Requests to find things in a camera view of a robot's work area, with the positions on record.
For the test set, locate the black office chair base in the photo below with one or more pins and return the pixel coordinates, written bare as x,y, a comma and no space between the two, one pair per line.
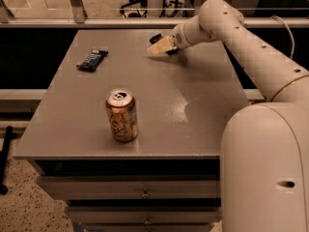
134,9

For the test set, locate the grey drawer cabinet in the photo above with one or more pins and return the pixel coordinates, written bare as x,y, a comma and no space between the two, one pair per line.
131,141

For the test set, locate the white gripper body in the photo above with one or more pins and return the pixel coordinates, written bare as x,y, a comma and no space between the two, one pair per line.
179,39

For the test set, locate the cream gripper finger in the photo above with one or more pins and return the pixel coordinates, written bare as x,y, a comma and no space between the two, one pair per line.
161,45

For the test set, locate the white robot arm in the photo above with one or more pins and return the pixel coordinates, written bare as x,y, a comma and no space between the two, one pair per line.
264,159

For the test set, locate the black stand leg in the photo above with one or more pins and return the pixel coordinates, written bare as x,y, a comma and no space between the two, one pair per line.
9,135

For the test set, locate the black chocolate rxbar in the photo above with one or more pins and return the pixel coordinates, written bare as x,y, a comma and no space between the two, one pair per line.
156,38

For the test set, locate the top drawer with knob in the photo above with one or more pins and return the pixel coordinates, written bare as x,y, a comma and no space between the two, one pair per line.
129,187

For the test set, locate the drawer with knob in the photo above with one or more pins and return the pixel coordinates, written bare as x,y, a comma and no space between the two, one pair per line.
143,215
129,187

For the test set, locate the blue snack bar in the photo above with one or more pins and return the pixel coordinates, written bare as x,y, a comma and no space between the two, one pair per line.
92,61

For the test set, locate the metal glass railing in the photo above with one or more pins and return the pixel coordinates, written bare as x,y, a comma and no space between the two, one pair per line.
95,13

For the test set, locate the orange soda can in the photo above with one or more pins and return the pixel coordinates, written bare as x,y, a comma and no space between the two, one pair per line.
122,114

